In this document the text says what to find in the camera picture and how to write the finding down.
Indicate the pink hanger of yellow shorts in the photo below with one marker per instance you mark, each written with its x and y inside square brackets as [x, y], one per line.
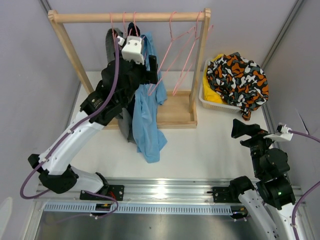
[188, 63]

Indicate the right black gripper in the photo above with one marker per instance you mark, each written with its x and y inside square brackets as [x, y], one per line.
[253, 139]

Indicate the grey shorts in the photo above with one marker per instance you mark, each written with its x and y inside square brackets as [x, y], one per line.
[125, 118]

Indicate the white plastic basket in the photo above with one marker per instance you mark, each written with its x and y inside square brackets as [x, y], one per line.
[214, 105]

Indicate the pink hanger of grey shorts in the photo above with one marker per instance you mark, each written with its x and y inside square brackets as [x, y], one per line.
[113, 25]

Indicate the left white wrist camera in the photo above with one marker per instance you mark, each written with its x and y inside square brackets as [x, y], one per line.
[132, 49]

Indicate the wooden clothes rack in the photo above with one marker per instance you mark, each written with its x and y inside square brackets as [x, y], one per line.
[179, 111]

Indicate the camouflage patterned shorts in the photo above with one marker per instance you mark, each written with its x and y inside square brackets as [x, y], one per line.
[239, 81]

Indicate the slotted cable duct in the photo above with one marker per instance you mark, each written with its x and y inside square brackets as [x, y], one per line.
[127, 208]

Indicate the yellow shorts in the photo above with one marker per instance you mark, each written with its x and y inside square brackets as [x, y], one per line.
[209, 94]

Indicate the pink hanger of navy shorts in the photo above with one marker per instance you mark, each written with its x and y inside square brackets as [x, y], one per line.
[124, 23]

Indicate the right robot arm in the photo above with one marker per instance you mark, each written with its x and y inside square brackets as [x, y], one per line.
[271, 201]

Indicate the navy blue shorts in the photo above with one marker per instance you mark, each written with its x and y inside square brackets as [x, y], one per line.
[133, 30]

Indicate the aluminium mounting rail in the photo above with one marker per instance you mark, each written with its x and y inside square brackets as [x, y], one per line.
[175, 191]

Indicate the light blue shorts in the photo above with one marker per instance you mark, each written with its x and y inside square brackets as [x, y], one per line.
[148, 138]

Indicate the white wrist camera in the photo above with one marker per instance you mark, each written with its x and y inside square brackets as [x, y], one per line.
[132, 49]
[282, 134]

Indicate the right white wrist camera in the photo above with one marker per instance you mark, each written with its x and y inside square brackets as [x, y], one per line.
[282, 134]

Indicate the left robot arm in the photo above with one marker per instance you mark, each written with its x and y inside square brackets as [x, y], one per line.
[114, 92]

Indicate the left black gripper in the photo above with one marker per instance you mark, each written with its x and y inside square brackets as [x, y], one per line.
[144, 72]

